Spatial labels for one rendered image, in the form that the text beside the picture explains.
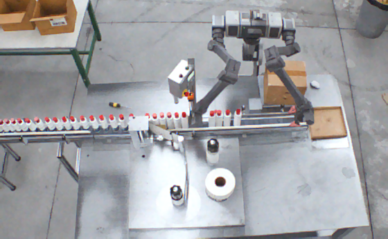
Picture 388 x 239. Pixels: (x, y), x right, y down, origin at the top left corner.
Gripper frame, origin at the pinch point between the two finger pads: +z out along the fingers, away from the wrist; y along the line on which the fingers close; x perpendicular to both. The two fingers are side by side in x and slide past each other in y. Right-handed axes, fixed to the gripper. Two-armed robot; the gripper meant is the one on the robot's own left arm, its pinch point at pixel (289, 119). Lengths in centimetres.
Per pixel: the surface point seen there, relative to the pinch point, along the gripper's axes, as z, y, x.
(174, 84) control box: 29, -11, -77
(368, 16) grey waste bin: -12, -179, 153
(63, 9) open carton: 153, -138, -132
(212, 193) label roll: 44, 49, -32
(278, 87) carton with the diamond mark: 9.7, -31.0, 1.8
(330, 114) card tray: 0, -23, 54
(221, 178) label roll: 43, 37, -26
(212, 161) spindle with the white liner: 51, 22, -27
